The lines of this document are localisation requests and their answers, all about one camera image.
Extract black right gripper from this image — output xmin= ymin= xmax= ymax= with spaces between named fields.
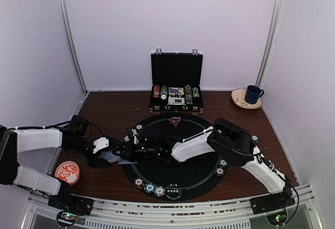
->
xmin=112 ymin=140 xmax=159 ymax=163

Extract red black chips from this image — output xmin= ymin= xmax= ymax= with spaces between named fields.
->
xmin=215 ymin=167 xmax=226 ymax=177
xmin=133 ymin=178 xmax=146 ymax=189
xmin=136 ymin=124 xmax=143 ymax=131

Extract black poker chip case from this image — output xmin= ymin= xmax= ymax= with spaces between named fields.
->
xmin=149 ymin=48 xmax=204 ymax=112

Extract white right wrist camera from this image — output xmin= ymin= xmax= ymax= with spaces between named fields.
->
xmin=124 ymin=128 xmax=140 ymax=144

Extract left aluminium frame post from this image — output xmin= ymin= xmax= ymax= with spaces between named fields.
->
xmin=58 ymin=0 xmax=88 ymax=95

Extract dark blue mug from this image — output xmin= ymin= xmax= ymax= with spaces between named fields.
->
xmin=244 ymin=85 xmax=264 ymax=105

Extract purple green chip row in case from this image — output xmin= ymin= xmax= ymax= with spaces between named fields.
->
xmin=192 ymin=87 xmax=199 ymax=98

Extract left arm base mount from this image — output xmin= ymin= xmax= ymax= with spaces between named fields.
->
xmin=48 ymin=196 xmax=94 ymax=227

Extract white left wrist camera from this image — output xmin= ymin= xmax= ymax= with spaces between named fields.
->
xmin=93 ymin=137 xmax=109 ymax=154

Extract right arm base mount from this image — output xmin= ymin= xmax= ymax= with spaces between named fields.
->
xmin=250 ymin=193 xmax=299 ymax=227

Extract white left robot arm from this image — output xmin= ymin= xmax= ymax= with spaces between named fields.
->
xmin=1 ymin=115 xmax=121 ymax=210

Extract blue card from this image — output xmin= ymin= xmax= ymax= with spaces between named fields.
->
xmin=118 ymin=159 xmax=138 ymax=165

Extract red white round coaster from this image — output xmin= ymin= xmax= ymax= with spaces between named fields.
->
xmin=54 ymin=161 xmax=80 ymax=186

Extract right aluminium frame post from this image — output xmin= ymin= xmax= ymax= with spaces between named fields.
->
xmin=255 ymin=0 xmax=283 ymax=88

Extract front aluminium rail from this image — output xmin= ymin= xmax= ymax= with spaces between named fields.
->
xmin=19 ymin=183 xmax=320 ymax=229

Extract white card box in case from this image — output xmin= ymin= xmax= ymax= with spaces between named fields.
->
xmin=168 ymin=96 xmax=185 ymax=105

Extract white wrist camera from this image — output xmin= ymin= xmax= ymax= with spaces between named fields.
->
xmin=93 ymin=137 xmax=109 ymax=154
xmin=124 ymin=128 xmax=140 ymax=144

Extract blue playing card deck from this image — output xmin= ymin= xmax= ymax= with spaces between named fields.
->
xmin=99 ymin=151 xmax=121 ymax=163

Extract clear round dealer button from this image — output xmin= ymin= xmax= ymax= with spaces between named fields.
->
xmin=165 ymin=184 xmax=182 ymax=200

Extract green chip stack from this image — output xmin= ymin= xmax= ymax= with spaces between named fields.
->
xmin=252 ymin=135 xmax=259 ymax=143

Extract white blue chips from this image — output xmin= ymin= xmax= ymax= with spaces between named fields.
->
xmin=154 ymin=187 xmax=165 ymax=197

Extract red triangle all-in marker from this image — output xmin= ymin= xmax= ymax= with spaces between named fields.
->
xmin=168 ymin=117 xmax=181 ymax=128

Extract red chip row in case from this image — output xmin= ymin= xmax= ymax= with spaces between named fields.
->
xmin=153 ymin=85 xmax=161 ymax=98

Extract green chips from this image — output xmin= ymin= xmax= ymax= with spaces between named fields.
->
xmin=219 ymin=159 xmax=228 ymax=168
xmin=144 ymin=183 xmax=155 ymax=193

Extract aluminium frame post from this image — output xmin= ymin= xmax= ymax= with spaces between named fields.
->
xmin=255 ymin=0 xmax=283 ymax=88
xmin=58 ymin=0 xmax=88 ymax=95

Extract multicolour chip row in case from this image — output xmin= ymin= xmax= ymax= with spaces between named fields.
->
xmin=184 ymin=85 xmax=193 ymax=105

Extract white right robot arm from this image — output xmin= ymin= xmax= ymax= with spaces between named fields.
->
xmin=113 ymin=118 xmax=295 ymax=209

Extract beige ceramic plate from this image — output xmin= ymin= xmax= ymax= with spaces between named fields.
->
xmin=231 ymin=89 xmax=262 ymax=109

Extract round black poker mat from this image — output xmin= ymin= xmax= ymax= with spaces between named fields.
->
xmin=122 ymin=113 xmax=224 ymax=202

